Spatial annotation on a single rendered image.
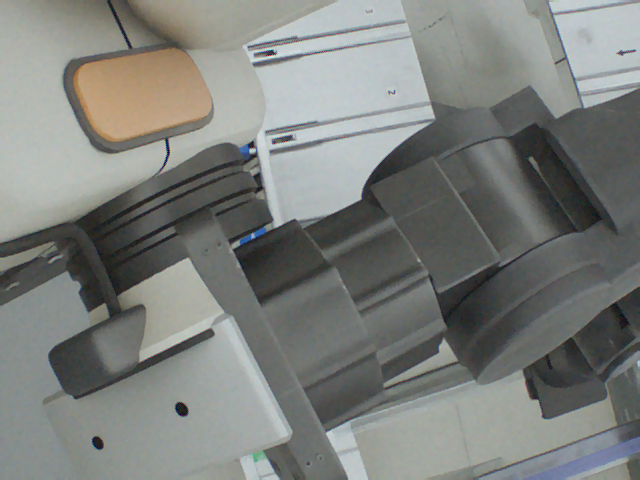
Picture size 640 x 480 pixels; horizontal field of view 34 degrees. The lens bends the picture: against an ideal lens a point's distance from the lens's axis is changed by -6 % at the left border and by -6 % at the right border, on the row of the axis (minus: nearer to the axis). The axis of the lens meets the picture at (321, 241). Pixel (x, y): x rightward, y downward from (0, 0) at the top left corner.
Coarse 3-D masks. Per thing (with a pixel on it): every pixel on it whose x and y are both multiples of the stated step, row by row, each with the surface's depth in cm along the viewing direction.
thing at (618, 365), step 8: (624, 352) 80; (632, 352) 80; (616, 360) 80; (624, 360) 80; (632, 360) 82; (608, 368) 81; (616, 368) 80; (624, 368) 83; (600, 376) 84; (608, 376) 82
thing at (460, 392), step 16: (464, 384) 105; (496, 384) 105; (416, 400) 105; (432, 400) 105; (448, 400) 105; (368, 416) 104; (384, 416) 104; (400, 416) 104; (336, 432) 104; (352, 432) 104
